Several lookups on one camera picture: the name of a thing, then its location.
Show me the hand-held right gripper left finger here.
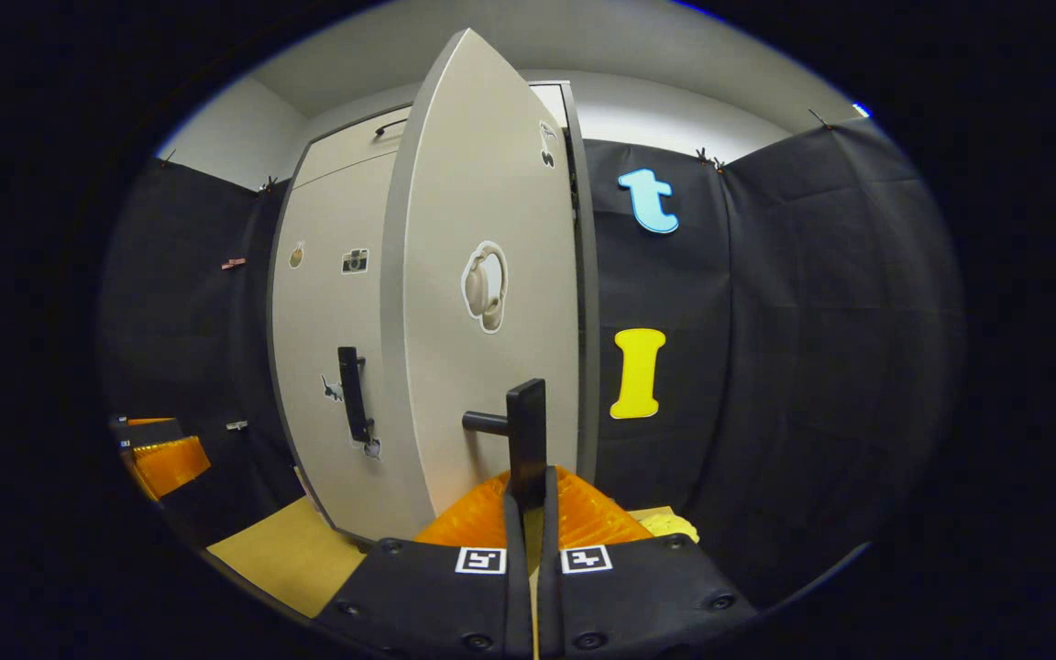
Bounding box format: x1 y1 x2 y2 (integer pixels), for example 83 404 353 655
313 467 534 660

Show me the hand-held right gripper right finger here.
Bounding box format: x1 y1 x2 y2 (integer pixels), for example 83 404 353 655
537 465 758 660

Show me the black door handle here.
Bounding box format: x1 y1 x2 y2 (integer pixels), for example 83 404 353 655
337 346 375 444
462 379 549 510

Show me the camera sticker shoe cabinet door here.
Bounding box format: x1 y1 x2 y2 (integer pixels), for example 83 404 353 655
269 151 437 544

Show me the grey double-door shoe cabinet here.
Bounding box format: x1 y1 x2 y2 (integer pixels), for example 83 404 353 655
265 80 602 551

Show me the headphone sticker shoe cabinet door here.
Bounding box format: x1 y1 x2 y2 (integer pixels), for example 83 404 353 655
379 27 581 519

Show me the beige cabinet drawer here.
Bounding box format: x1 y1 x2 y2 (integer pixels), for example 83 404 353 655
292 82 573 191

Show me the yellow sponge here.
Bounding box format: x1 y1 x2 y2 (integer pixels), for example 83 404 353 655
638 511 701 544

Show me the black backdrop cloth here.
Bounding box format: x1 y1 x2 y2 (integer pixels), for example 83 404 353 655
97 119 967 611

